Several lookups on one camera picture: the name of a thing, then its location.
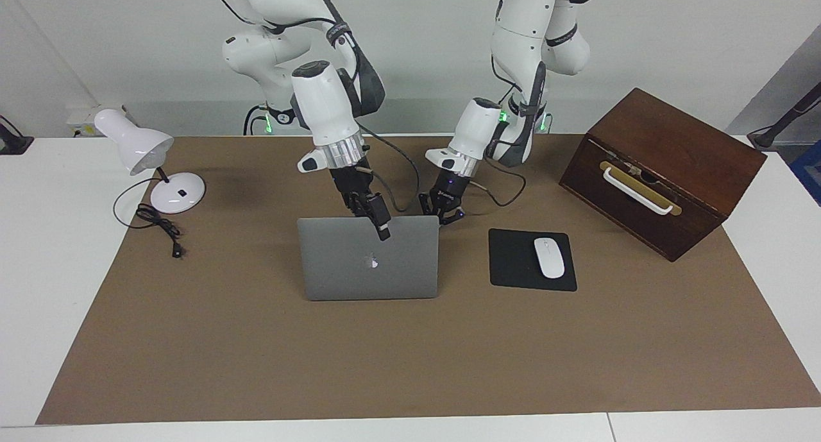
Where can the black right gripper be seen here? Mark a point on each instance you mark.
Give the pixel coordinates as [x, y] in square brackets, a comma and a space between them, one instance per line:
[351, 184]

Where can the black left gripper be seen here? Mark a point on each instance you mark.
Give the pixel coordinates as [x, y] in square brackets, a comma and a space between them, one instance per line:
[452, 188]

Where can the silver grey laptop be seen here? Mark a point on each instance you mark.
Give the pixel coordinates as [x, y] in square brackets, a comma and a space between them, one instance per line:
[346, 269]

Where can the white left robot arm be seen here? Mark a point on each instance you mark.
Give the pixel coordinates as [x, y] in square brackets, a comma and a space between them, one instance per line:
[526, 18]

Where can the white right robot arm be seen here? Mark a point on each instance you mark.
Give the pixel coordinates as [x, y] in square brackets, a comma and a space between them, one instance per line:
[321, 102]

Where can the black mouse pad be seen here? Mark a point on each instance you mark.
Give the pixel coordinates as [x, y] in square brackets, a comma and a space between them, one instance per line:
[513, 262]

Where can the white computer mouse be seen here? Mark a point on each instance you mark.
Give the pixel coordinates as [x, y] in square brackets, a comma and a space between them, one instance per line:
[549, 257]

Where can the brown table mat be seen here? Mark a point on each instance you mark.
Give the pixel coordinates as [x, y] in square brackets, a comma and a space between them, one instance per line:
[385, 365]

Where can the white desk lamp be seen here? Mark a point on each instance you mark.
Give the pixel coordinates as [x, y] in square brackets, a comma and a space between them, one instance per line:
[138, 145]

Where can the dark brown wooden box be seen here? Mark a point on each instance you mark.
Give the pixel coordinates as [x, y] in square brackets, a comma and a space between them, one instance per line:
[705, 179]

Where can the black tripod leg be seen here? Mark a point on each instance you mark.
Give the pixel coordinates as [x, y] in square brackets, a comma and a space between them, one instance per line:
[766, 137]

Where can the black stand foot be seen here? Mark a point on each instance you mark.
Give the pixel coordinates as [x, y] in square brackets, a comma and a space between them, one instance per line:
[16, 144]

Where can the blue crate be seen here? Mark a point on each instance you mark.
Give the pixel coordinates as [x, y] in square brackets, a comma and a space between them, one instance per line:
[811, 172]

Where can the white wall power socket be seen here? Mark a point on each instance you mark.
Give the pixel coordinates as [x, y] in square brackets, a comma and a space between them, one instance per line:
[80, 118]

